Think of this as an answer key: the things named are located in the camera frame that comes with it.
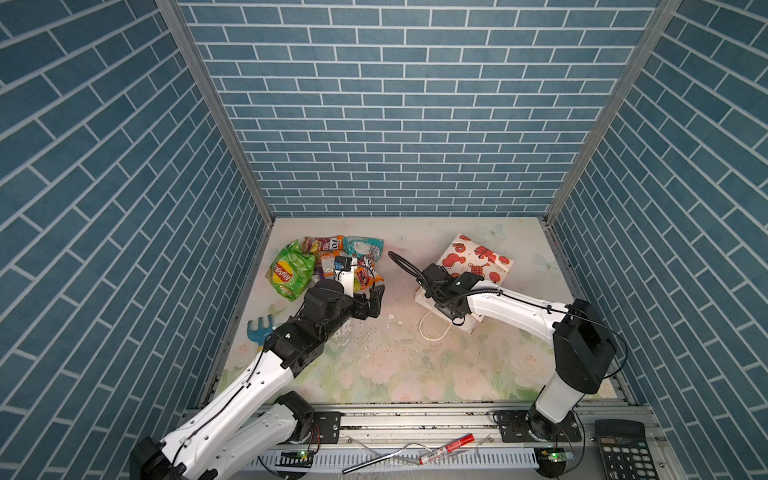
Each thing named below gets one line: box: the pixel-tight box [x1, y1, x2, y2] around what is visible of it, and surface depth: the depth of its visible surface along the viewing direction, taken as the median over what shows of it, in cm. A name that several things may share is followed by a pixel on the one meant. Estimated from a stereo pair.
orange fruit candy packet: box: [354, 256, 384, 292], surface depth 101 cm
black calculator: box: [595, 419, 661, 480], surface depth 71 cm
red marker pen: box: [419, 433, 476, 465], surface depth 72 cm
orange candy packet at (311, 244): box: [302, 235, 345, 254], surface depth 110 cm
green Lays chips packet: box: [265, 239, 316, 301], surface depth 96 cm
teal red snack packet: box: [343, 236, 385, 261], surface depth 107 cm
